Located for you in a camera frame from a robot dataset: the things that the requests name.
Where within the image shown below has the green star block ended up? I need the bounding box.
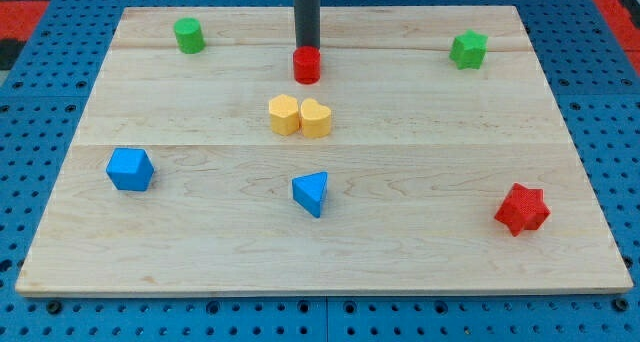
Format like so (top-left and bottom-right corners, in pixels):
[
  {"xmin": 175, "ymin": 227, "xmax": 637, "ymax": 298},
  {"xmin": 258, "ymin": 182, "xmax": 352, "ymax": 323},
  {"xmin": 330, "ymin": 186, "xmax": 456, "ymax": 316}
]
[{"xmin": 449, "ymin": 30, "xmax": 488, "ymax": 70}]

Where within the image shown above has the red star block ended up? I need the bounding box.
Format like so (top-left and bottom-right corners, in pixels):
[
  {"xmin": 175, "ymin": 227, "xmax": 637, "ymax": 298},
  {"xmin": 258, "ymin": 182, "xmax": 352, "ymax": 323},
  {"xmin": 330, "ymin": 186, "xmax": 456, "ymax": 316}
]
[{"xmin": 494, "ymin": 183, "xmax": 551, "ymax": 237}]

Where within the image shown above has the blue triangle block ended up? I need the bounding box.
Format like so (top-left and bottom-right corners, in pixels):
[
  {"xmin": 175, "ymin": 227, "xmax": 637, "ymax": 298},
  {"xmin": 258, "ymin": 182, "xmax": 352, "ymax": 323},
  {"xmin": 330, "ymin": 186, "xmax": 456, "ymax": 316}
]
[{"xmin": 291, "ymin": 171, "xmax": 328, "ymax": 218}]

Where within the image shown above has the yellow heart block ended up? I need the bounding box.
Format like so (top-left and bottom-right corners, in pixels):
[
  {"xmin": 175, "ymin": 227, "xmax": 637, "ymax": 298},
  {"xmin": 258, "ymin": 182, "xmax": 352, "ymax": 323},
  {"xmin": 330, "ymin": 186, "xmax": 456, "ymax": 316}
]
[{"xmin": 300, "ymin": 98, "xmax": 332, "ymax": 138}]

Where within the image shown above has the yellow hexagon block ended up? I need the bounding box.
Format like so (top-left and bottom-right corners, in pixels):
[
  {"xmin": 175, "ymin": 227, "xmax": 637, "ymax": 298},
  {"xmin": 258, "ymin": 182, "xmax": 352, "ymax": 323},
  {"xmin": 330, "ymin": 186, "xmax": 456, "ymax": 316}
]
[{"xmin": 268, "ymin": 94, "xmax": 300, "ymax": 136}]

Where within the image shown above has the light wooden board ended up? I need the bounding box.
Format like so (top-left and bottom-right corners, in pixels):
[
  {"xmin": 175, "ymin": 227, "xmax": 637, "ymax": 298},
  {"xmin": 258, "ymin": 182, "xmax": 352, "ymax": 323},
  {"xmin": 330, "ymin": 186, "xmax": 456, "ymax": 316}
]
[{"xmin": 15, "ymin": 6, "xmax": 633, "ymax": 298}]

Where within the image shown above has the red cylinder block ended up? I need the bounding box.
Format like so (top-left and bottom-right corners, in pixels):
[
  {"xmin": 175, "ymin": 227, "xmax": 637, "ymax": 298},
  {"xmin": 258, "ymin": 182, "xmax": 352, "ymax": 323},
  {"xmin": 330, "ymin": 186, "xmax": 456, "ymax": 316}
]
[{"xmin": 292, "ymin": 46, "xmax": 321, "ymax": 84}]

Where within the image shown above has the dark grey pointer rod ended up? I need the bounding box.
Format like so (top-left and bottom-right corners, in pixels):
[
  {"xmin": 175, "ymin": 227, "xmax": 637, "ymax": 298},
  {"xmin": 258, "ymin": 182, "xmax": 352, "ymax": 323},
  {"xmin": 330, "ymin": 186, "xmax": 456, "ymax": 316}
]
[{"xmin": 293, "ymin": 0, "xmax": 320, "ymax": 49}]

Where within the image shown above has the green cylinder block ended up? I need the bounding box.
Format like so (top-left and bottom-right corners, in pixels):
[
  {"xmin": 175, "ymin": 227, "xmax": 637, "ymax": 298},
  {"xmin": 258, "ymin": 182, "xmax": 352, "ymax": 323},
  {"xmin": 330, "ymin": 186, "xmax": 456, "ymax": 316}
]
[{"xmin": 173, "ymin": 17, "xmax": 205, "ymax": 54}]

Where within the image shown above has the blue cube block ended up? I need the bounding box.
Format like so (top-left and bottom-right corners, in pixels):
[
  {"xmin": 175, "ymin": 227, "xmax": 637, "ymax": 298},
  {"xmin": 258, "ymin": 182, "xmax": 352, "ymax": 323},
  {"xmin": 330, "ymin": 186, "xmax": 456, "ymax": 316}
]
[{"xmin": 106, "ymin": 147, "xmax": 154, "ymax": 192}]

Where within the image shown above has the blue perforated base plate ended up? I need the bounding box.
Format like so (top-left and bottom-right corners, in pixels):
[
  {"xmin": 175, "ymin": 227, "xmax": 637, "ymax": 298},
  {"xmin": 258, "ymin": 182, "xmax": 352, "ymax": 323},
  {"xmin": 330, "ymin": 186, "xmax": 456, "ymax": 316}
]
[{"xmin": 1, "ymin": 0, "xmax": 639, "ymax": 341}]

